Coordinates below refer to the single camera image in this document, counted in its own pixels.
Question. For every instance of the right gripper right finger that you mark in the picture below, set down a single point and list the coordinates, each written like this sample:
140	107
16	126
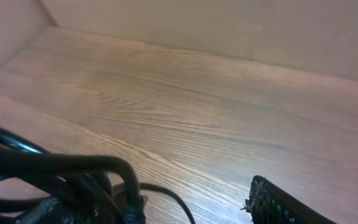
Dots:
269	204

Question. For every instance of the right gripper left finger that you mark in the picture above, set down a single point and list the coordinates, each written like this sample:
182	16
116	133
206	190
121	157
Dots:
52	210

